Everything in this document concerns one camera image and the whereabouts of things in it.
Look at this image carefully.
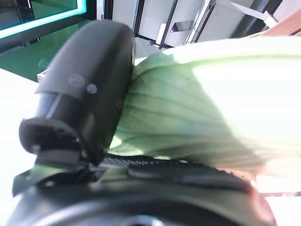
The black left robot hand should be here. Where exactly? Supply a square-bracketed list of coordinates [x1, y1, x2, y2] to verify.
[4, 20, 276, 226]

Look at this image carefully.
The long napa cabbage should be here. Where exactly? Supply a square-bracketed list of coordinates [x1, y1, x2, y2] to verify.
[109, 36, 301, 182]

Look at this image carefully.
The dark screen with cyan edge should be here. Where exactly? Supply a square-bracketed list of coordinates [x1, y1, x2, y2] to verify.
[0, 0, 87, 40]

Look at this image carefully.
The white metal cabinet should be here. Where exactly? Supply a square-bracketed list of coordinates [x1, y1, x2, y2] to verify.
[136, 0, 278, 50]

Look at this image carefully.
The wooden display shelf frame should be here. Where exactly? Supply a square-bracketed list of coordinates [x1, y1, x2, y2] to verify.
[253, 8, 301, 38]

